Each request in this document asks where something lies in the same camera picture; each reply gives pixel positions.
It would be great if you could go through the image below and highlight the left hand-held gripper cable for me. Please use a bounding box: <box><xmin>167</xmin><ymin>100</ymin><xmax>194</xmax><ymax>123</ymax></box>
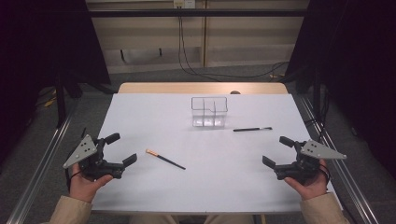
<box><xmin>65</xmin><ymin>169</ymin><xmax>82</xmax><ymax>192</ymax></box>

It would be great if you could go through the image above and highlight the black horizontal bar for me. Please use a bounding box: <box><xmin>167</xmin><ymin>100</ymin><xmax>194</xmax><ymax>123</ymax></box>
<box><xmin>88</xmin><ymin>8</ymin><xmax>309</xmax><ymax>19</ymax></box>

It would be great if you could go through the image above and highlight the black floor cable bundle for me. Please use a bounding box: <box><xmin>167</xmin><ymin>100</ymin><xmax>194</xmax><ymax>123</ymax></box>
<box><xmin>306</xmin><ymin>87</ymin><xmax>332</xmax><ymax>147</ymax></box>

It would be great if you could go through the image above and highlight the clear acrylic organizer box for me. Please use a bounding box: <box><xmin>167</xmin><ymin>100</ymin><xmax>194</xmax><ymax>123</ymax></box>
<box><xmin>191</xmin><ymin>96</ymin><xmax>229</xmax><ymax>129</ymax></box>

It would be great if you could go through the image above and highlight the white wall socket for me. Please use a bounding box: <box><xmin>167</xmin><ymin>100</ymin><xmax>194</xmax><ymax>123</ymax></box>
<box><xmin>173</xmin><ymin>0</ymin><xmax>197</xmax><ymax>9</ymax></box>

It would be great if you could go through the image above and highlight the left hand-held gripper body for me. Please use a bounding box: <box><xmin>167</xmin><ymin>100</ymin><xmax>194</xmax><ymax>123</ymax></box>
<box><xmin>63</xmin><ymin>133</ymin><xmax>124</xmax><ymax>182</ymax></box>

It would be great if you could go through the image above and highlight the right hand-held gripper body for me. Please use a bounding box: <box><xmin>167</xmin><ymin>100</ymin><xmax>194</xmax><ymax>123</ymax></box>
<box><xmin>274</xmin><ymin>139</ymin><xmax>347</xmax><ymax>186</ymax></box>

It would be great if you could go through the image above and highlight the right hand-held gripper cable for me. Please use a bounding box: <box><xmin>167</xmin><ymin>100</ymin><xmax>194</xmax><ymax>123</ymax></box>
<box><xmin>318</xmin><ymin>162</ymin><xmax>332</xmax><ymax>191</ymax></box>

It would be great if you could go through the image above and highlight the black makeup brush silver ferrule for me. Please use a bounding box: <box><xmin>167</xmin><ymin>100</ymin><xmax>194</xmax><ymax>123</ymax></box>
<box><xmin>233</xmin><ymin>126</ymin><xmax>274</xmax><ymax>133</ymax></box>

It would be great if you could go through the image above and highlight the wooden table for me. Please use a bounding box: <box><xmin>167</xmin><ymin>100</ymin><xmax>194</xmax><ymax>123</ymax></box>
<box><xmin>117</xmin><ymin>81</ymin><xmax>290</xmax><ymax>95</ymax></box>

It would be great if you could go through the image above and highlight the black power cable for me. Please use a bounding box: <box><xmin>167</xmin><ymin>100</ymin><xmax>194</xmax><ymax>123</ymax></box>
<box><xmin>177</xmin><ymin>16</ymin><xmax>222</xmax><ymax>82</ymax></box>
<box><xmin>180</xmin><ymin>16</ymin><xmax>290</xmax><ymax>79</ymax></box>

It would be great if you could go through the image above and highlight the person's leg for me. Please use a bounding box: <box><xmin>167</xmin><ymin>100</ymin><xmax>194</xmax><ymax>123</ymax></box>
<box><xmin>129</xmin><ymin>214</ymin><xmax>180</xmax><ymax>224</ymax></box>
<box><xmin>204</xmin><ymin>214</ymin><xmax>255</xmax><ymax>224</ymax></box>

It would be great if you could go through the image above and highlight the person's left leg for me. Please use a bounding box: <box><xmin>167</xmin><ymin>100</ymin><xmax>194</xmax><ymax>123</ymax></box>
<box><xmin>129</xmin><ymin>214</ymin><xmax>180</xmax><ymax>224</ymax></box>

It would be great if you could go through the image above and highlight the person's left hand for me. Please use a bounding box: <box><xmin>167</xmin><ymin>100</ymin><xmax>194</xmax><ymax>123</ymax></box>
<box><xmin>66</xmin><ymin>162</ymin><xmax>115</xmax><ymax>203</ymax></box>

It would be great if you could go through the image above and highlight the white table cover sheet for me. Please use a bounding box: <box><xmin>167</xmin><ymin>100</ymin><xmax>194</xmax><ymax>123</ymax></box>
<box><xmin>92</xmin><ymin>92</ymin><xmax>344</xmax><ymax>216</ymax></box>

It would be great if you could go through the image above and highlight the black curtain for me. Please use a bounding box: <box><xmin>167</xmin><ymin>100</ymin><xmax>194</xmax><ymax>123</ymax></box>
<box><xmin>284</xmin><ymin>0</ymin><xmax>396</xmax><ymax>181</ymax></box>
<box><xmin>0</xmin><ymin>0</ymin><xmax>111</xmax><ymax>166</ymax></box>

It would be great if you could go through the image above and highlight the person's right leg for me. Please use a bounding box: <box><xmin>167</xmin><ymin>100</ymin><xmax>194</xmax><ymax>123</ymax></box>
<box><xmin>204</xmin><ymin>214</ymin><xmax>255</xmax><ymax>224</ymax></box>

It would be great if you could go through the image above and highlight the hand-held gripper cable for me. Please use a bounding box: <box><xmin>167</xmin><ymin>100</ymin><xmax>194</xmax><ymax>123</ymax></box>
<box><xmin>318</xmin><ymin>162</ymin><xmax>332</xmax><ymax>191</ymax></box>
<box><xmin>65</xmin><ymin>169</ymin><xmax>82</xmax><ymax>192</ymax></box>

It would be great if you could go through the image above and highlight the person's right hand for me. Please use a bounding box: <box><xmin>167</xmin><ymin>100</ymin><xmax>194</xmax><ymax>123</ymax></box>
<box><xmin>283</xmin><ymin>158</ymin><xmax>330</xmax><ymax>201</ymax></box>

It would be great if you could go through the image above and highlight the black stand post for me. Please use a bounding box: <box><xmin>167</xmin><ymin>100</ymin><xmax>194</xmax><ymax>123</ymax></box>
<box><xmin>54</xmin><ymin>73</ymin><xmax>68</xmax><ymax>129</ymax></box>
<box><xmin>311</xmin><ymin>68</ymin><xmax>321</xmax><ymax>119</ymax></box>

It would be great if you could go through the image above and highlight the metal floor rail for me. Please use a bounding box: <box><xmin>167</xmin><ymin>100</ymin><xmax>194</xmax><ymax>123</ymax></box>
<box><xmin>6</xmin><ymin>99</ymin><xmax>80</xmax><ymax>224</ymax></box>
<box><xmin>298</xmin><ymin>94</ymin><xmax>381</xmax><ymax>224</ymax></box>

